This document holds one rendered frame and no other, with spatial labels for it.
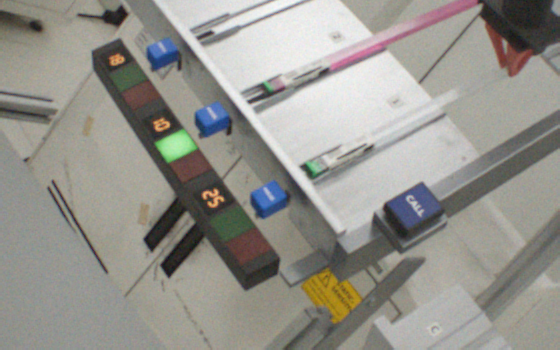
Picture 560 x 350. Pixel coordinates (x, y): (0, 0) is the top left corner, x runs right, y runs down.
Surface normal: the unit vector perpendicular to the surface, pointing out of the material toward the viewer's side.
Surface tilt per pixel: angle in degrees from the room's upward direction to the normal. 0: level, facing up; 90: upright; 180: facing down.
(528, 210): 90
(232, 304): 90
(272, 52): 43
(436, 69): 90
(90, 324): 0
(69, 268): 0
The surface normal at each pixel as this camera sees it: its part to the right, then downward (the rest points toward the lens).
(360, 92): 0.07, -0.58
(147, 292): -0.57, -0.08
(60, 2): 0.55, 0.70
